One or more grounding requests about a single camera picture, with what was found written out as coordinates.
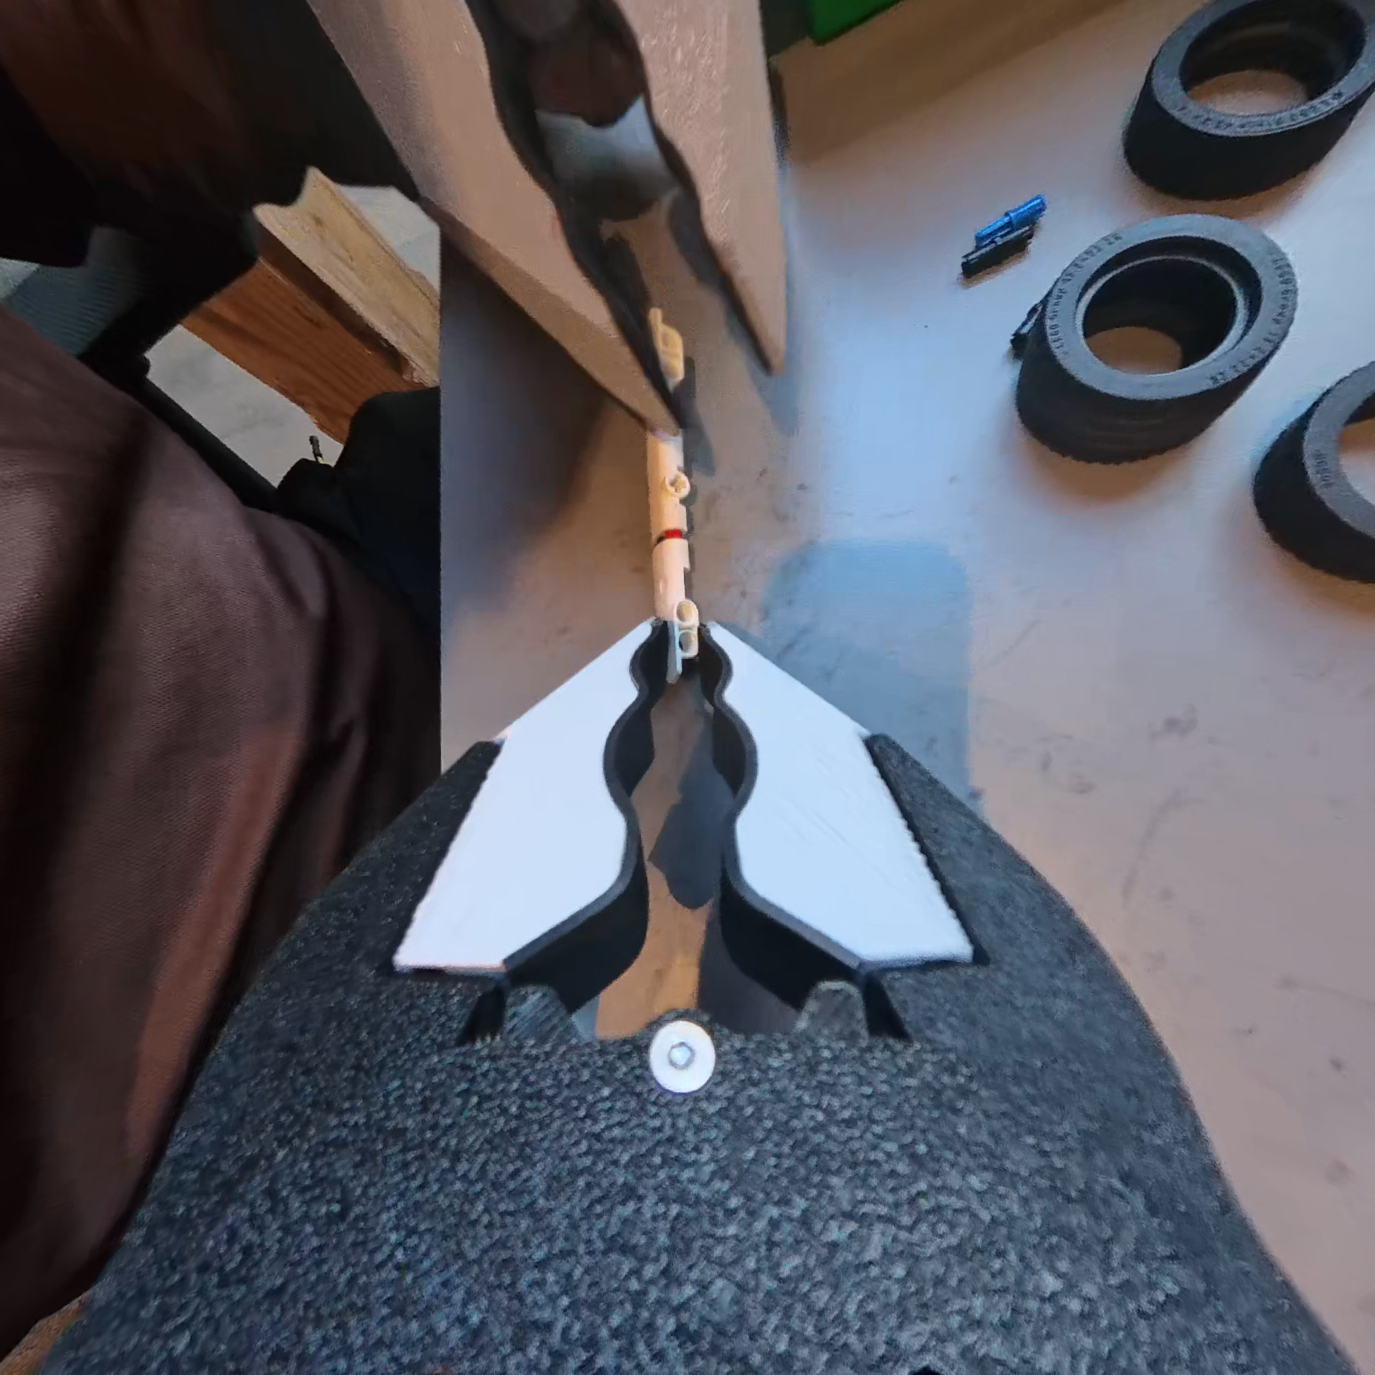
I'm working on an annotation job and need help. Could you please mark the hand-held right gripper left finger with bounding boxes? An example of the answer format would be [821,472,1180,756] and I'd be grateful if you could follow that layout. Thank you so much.
[392,619,662,1012]

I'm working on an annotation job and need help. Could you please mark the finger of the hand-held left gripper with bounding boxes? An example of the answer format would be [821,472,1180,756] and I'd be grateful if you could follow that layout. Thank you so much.
[615,0,792,375]
[306,0,690,434]

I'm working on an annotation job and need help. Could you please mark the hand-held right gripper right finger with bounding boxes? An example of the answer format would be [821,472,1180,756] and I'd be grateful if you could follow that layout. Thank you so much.
[698,621,975,1013]

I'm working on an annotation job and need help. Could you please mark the green plastic bin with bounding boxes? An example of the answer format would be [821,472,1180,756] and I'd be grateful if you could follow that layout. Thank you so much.
[803,0,905,46]

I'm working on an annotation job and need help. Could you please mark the white toy brick piece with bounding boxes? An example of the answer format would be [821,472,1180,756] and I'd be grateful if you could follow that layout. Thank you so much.
[648,537,705,684]
[646,305,689,396]

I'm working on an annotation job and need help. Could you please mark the small white toy connector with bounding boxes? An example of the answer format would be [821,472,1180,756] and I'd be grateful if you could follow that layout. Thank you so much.
[643,427,695,534]

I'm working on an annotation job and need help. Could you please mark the grey desk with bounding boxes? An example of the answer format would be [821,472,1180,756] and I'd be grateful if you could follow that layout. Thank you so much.
[438,0,1375,1375]

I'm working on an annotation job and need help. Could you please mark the tan wooden board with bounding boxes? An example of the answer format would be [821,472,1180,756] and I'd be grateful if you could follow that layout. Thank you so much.
[771,0,1142,165]

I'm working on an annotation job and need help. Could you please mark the wooden beam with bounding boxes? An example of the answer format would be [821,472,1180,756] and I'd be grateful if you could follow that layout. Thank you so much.
[180,170,443,444]

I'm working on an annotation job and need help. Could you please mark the blue toy pin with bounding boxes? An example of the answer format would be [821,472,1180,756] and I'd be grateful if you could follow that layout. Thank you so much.
[972,195,1049,247]

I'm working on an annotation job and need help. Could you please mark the person's legs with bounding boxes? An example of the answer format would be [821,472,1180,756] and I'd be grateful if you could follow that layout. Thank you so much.
[276,385,443,652]

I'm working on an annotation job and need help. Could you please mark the person's torso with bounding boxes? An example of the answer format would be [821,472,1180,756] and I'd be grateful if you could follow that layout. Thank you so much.
[0,306,435,1349]

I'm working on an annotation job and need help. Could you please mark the black rubber toy tire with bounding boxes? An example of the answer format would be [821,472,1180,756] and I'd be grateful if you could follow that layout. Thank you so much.
[1121,0,1375,203]
[1013,213,1299,467]
[1252,362,1375,586]

